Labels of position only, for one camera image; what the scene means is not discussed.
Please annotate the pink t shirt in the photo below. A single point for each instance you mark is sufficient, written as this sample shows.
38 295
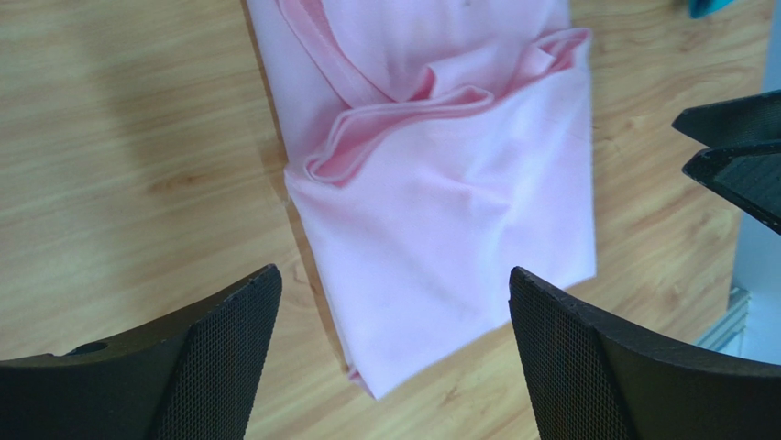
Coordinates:
432 147

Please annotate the aluminium frame rail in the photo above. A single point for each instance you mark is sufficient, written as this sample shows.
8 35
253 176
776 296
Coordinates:
727 334

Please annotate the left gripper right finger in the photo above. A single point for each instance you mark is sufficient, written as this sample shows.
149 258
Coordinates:
593 375

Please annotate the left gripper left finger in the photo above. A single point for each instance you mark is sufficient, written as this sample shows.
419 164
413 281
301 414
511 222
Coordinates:
190 374

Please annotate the folded teal t shirt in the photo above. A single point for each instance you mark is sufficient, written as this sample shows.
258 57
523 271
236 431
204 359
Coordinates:
698 9

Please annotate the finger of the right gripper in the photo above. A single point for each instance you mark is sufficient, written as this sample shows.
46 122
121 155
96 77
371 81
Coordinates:
747 176
739 122

